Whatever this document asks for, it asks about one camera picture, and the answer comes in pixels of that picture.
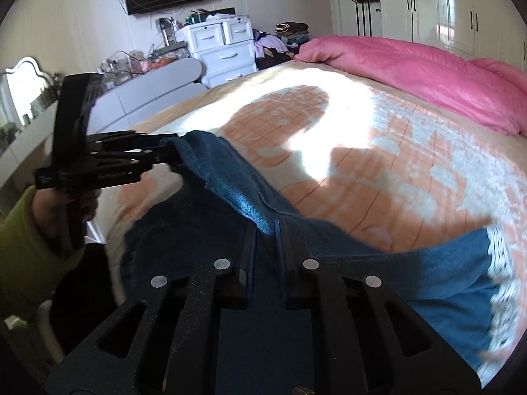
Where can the blue denim lace-hem pants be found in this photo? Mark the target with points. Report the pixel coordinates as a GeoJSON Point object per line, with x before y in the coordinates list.
{"type": "Point", "coordinates": [261, 298]}

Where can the pile of clothes on floor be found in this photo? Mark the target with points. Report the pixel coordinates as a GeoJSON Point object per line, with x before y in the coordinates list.
{"type": "Point", "coordinates": [272, 49]}

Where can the green left sleeve forearm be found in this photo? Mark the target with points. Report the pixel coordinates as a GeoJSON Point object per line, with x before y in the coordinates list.
{"type": "Point", "coordinates": [30, 270]}

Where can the white built-in wardrobe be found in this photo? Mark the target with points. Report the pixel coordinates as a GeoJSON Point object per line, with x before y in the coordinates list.
{"type": "Point", "coordinates": [468, 28]}

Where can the left hand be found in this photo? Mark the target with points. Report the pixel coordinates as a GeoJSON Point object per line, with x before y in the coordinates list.
{"type": "Point", "coordinates": [47, 209]}

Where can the white plastic drawer cabinet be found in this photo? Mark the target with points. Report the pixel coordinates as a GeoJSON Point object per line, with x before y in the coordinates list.
{"type": "Point", "coordinates": [224, 46]}

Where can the pink quilt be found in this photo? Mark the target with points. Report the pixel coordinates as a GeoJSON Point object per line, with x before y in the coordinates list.
{"type": "Point", "coordinates": [486, 91]}

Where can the white framed mirror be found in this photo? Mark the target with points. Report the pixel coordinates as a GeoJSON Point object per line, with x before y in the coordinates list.
{"type": "Point", "coordinates": [21, 85]}

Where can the grey white bed guard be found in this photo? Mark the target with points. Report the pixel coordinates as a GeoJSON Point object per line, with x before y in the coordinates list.
{"type": "Point", "coordinates": [144, 96]}

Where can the cream orange patterned bed blanket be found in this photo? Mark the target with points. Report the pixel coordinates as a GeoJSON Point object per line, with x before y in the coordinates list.
{"type": "Point", "coordinates": [387, 168]}

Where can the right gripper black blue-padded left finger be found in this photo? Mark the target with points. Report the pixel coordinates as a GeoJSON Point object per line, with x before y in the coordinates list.
{"type": "Point", "coordinates": [165, 339]}

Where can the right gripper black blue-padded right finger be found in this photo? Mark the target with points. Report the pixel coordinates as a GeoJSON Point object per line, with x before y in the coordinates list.
{"type": "Point", "coordinates": [366, 339]}

